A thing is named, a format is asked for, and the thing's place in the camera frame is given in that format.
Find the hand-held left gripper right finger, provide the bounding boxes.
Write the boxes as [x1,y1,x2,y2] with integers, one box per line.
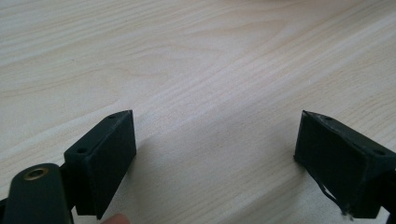
[293,110,396,219]

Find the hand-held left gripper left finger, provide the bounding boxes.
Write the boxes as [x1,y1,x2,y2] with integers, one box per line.
[64,109,137,220]

